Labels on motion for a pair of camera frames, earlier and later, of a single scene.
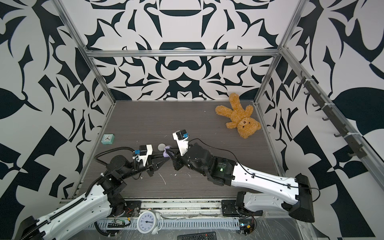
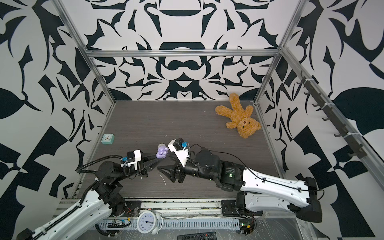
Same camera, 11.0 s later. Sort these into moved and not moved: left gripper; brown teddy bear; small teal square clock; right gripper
Moved: right gripper
Not moved: brown teddy bear; left gripper; small teal square clock
